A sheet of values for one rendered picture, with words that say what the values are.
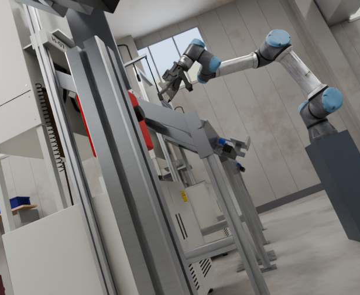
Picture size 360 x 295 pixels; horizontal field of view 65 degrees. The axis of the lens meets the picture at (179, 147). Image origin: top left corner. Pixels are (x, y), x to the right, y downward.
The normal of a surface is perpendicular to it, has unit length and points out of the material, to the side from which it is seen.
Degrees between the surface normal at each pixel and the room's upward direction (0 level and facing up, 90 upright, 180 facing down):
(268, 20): 90
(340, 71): 90
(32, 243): 90
